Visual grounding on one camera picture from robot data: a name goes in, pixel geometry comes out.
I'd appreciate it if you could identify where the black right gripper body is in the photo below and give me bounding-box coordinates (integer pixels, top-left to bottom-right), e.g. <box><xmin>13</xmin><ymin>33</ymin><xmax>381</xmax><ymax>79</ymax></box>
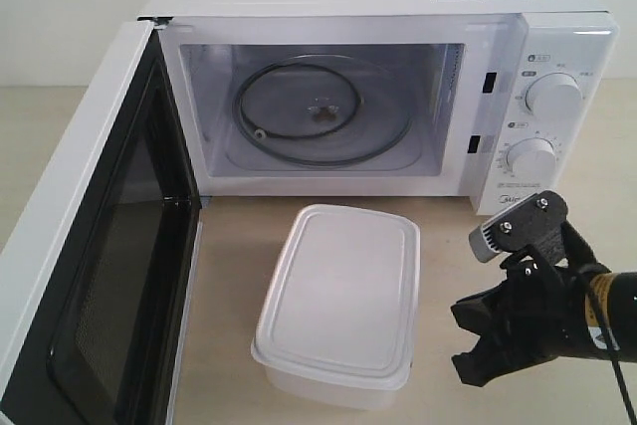
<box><xmin>502</xmin><ymin>221</ymin><xmax>610</xmax><ymax>363</ymax></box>

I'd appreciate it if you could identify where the white lidded plastic container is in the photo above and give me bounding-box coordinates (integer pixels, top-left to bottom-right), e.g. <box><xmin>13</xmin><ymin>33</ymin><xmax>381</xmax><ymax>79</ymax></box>
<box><xmin>251</xmin><ymin>204</ymin><xmax>421</xmax><ymax>410</ymax></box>

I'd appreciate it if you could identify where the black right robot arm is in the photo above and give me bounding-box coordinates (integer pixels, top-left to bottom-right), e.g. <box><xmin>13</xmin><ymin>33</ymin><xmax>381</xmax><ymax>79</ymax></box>
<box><xmin>451</xmin><ymin>222</ymin><xmax>636</xmax><ymax>387</ymax></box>

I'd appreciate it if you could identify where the white microwave oven body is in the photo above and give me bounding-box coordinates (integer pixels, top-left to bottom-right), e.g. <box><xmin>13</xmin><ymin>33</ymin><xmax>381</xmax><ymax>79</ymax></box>
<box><xmin>140</xmin><ymin>0</ymin><xmax>618</xmax><ymax>215</ymax></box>

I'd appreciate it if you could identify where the lower white timer knob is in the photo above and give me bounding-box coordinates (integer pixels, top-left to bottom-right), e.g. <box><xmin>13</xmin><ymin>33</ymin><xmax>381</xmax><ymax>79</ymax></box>
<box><xmin>506</xmin><ymin>138</ymin><xmax>556</xmax><ymax>180</ymax></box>

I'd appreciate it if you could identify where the upper white control knob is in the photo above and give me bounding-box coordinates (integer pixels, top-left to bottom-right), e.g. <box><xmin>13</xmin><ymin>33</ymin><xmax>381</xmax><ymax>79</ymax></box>
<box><xmin>525</xmin><ymin>73</ymin><xmax>582</xmax><ymax>119</ymax></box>

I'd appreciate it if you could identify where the black camera cable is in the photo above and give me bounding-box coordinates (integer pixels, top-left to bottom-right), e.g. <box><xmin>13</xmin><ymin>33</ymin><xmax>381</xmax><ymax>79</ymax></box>
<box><xmin>571</xmin><ymin>265</ymin><xmax>633</xmax><ymax>425</ymax></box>

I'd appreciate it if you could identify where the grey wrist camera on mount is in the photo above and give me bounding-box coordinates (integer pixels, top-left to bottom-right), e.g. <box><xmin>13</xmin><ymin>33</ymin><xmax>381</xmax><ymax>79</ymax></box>
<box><xmin>468</xmin><ymin>190</ymin><xmax>568</xmax><ymax>263</ymax></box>

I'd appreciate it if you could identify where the dark turntable roller ring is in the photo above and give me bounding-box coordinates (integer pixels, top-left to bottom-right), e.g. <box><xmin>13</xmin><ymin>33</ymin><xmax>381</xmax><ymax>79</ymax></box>
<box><xmin>232</xmin><ymin>62</ymin><xmax>363</xmax><ymax>140</ymax></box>

